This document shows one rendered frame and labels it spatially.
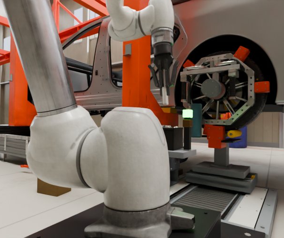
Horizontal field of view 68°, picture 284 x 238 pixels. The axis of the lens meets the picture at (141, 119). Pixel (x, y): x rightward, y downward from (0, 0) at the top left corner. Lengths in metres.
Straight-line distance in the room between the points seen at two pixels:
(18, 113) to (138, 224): 2.78
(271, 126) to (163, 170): 5.74
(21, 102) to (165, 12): 2.53
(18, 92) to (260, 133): 5.35
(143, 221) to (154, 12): 0.74
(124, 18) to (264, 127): 5.52
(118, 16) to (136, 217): 0.72
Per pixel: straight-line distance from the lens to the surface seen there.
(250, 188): 1.77
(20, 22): 0.57
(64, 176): 0.55
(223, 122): 1.77
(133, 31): 0.95
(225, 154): 1.89
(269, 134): 6.16
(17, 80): 3.16
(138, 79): 1.58
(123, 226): 0.48
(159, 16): 0.91
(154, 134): 0.45
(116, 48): 8.40
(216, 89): 1.61
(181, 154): 1.05
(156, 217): 0.48
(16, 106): 3.12
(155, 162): 0.45
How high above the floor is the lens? 0.59
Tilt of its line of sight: 1 degrees up
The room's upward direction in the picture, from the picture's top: 1 degrees clockwise
